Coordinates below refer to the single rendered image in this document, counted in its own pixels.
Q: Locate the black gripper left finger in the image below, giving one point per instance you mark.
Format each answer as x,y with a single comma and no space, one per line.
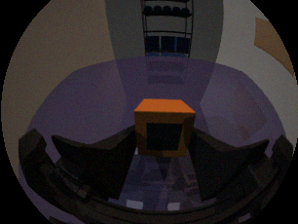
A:
108,160

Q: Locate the orange block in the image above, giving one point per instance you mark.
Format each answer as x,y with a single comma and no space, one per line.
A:
163,127

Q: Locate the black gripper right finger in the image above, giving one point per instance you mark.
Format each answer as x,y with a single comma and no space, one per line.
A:
216,162

